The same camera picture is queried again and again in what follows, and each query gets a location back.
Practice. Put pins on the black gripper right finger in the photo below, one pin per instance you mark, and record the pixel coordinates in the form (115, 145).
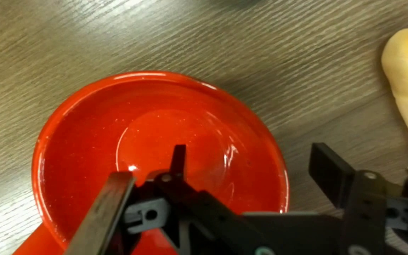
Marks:
(329, 171)

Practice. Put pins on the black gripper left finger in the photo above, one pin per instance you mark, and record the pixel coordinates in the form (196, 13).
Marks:
(179, 161)

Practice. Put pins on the red bowl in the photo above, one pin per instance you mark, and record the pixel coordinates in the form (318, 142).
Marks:
(96, 142)

